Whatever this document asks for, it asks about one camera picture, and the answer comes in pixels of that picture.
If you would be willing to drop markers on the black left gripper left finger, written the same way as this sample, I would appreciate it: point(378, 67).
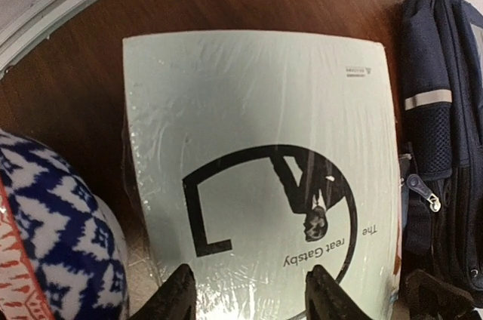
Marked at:
point(174, 300)

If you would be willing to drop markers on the navy blue student backpack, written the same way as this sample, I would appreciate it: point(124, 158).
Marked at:
point(441, 91)

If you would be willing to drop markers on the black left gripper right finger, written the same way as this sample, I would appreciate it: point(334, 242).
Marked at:
point(326, 300)

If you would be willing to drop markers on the red patterned bowl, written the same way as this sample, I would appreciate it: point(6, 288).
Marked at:
point(63, 252)

